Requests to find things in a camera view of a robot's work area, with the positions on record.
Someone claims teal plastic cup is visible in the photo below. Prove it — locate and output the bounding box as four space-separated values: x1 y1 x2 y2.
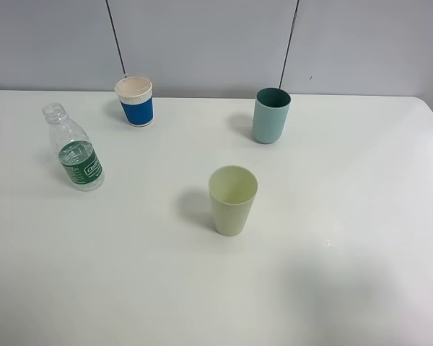
252 87 292 144

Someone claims clear plastic water bottle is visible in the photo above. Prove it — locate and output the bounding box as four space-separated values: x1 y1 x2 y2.
42 103 105 192

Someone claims pale green plastic cup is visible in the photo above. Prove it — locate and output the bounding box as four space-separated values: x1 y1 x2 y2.
209 165 258 236

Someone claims blue white paper cup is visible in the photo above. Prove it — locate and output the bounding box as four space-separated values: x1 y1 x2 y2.
115 76 153 127

